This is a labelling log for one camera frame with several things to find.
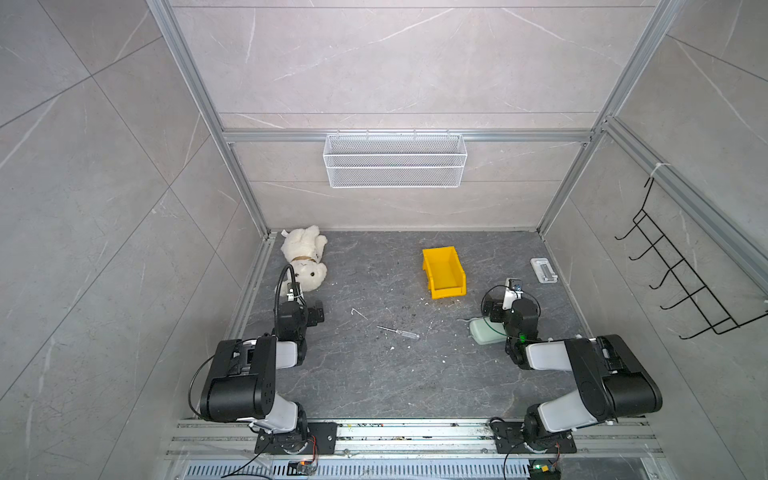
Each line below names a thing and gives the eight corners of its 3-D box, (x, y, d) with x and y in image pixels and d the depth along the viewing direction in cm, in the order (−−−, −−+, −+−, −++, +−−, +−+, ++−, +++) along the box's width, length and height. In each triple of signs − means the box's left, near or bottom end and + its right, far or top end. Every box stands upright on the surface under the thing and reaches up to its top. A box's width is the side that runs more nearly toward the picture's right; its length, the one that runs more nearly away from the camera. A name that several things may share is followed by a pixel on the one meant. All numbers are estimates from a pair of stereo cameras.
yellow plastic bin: (431, 301, 101) (433, 290, 96) (420, 261, 113) (422, 249, 107) (465, 297, 102) (470, 285, 97) (451, 258, 114) (455, 245, 108)
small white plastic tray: (538, 282, 107) (540, 279, 105) (529, 260, 113) (531, 257, 112) (556, 282, 107) (558, 279, 105) (546, 260, 113) (549, 257, 112)
